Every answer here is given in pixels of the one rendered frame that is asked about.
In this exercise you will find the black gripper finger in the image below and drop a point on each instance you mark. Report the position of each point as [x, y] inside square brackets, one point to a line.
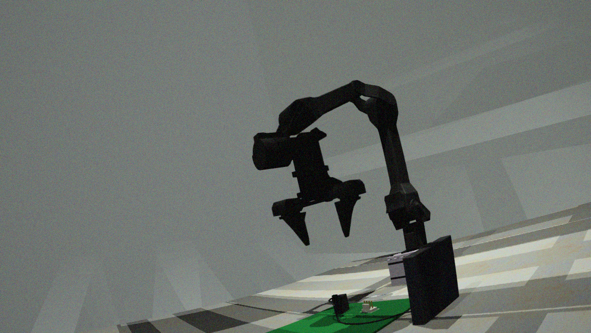
[297, 223]
[344, 209]

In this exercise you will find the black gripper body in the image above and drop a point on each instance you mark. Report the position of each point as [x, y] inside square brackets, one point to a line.
[313, 181]

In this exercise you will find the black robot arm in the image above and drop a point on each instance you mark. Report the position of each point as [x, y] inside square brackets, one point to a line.
[278, 149]

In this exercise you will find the green circuit board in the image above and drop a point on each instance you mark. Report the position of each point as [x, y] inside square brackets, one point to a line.
[326, 321]

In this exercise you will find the black square panel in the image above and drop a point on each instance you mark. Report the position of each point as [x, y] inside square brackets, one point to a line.
[431, 279]

